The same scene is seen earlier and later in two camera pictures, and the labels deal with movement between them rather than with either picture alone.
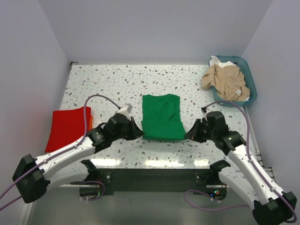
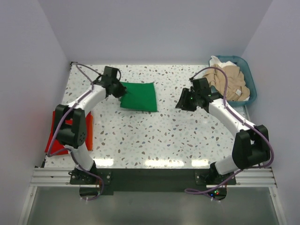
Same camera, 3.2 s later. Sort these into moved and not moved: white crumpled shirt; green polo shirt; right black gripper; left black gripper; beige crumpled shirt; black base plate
Moved: left black gripper; right black gripper; green polo shirt
Not moved: beige crumpled shirt; white crumpled shirt; black base plate
